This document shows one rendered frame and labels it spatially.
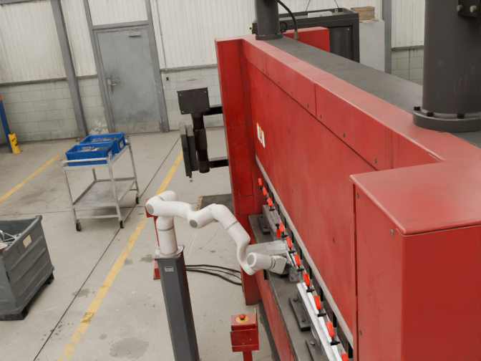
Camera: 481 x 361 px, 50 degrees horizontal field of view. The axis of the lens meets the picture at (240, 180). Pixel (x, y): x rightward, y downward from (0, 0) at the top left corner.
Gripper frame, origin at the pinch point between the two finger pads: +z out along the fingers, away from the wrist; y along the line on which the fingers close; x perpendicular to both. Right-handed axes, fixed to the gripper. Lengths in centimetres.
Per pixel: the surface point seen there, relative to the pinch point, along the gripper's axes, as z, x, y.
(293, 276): 10.2, 2.1, -6.5
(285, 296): -0.5, -7.3, -17.2
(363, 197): -161, -157, 55
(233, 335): -29, -4, -45
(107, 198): 60, 380, -52
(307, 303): -9.4, -31.6, -11.0
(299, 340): -20, -43, -28
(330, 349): -26, -67, -20
